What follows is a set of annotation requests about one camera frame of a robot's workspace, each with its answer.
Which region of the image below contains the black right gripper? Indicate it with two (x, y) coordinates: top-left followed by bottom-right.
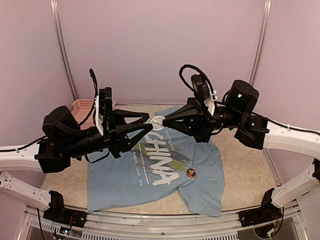
(161, 96), (244, 143)

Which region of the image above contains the aluminium frame post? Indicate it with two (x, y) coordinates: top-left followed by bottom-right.
(50, 0), (79, 101)
(249, 0), (272, 87)

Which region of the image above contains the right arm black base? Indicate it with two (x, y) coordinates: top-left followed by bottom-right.
(238, 188), (283, 228)

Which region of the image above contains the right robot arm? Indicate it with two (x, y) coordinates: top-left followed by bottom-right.
(162, 80), (320, 222)

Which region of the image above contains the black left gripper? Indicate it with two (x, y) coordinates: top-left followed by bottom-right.
(64, 108), (153, 159)

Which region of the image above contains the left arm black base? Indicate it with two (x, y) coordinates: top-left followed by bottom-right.
(43, 190), (88, 228)

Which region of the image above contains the right aluminium frame post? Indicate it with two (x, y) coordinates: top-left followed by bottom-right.
(249, 0), (272, 87)

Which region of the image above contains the round silver purple brooch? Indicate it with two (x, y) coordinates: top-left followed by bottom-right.
(148, 115), (165, 132)

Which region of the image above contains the pink plastic basket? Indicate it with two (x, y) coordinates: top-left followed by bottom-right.
(70, 99), (103, 135)

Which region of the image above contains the front aluminium rail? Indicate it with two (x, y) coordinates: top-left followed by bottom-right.
(17, 197), (308, 240)

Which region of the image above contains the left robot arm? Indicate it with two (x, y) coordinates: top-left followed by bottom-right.
(0, 106), (153, 223)

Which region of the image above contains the light blue printed t-shirt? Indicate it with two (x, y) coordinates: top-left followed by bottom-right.
(87, 106), (225, 218)

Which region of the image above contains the left aluminium frame post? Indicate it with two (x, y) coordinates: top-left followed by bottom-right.
(50, 0), (79, 101)

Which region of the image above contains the round orange button brooch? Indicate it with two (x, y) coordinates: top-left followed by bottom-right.
(186, 168), (197, 178)

